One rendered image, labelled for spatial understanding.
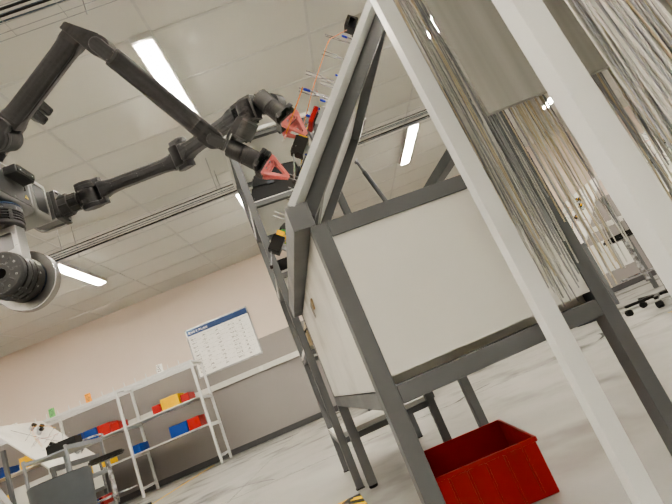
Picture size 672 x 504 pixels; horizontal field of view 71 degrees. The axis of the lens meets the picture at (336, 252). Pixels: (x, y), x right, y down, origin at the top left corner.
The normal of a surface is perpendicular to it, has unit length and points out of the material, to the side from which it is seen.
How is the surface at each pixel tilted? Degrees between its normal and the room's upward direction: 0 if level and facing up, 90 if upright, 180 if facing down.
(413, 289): 90
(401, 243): 90
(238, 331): 90
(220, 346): 90
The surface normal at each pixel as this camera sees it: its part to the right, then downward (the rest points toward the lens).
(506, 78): -0.04, -0.25
